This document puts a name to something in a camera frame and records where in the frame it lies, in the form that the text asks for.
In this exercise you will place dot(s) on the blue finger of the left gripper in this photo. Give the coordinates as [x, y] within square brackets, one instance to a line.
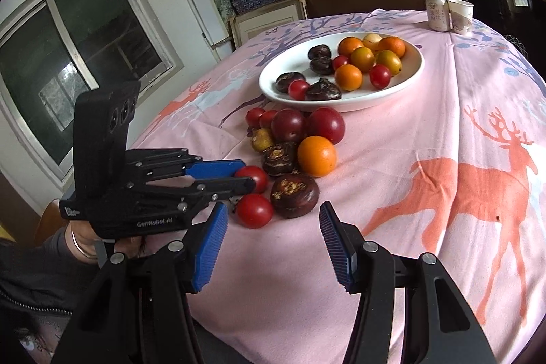
[220, 189]
[214, 169]

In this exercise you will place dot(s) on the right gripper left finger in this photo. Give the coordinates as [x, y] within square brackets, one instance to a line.
[206, 241]

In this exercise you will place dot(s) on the white ceramic plate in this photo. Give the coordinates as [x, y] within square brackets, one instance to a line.
[329, 57]

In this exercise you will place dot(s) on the large red plum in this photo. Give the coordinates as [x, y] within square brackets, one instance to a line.
[326, 122]

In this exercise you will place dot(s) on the window with white frame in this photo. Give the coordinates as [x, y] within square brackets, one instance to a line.
[52, 51]

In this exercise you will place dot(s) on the orange tangerine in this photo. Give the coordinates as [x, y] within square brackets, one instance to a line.
[393, 44]

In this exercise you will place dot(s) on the white paper cup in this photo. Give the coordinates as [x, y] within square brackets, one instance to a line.
[461, 16]

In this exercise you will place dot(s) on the red cherry tomato front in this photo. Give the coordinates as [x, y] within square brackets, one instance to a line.
[254, 211]

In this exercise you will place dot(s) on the red cherry tomato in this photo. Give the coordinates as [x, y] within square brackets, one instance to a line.
[297, 89]
[254, 211]

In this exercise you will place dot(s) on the large dark water chestnut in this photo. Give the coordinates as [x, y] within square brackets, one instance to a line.
[283, 82]

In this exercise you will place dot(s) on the pink drink can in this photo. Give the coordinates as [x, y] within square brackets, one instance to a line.
[438, 15]

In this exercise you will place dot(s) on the pink deer print tablecloth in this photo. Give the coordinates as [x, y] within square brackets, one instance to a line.
[454, 166]

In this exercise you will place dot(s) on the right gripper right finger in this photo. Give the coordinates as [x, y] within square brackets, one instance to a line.
[341, 250]

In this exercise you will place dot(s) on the person left hand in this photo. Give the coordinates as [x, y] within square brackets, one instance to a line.
[81, 238]

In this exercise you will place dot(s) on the orange kumquat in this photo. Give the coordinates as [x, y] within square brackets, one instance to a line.
[363, 58]

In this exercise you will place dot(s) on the framed picture leaning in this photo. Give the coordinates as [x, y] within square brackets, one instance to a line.
[248, 25]

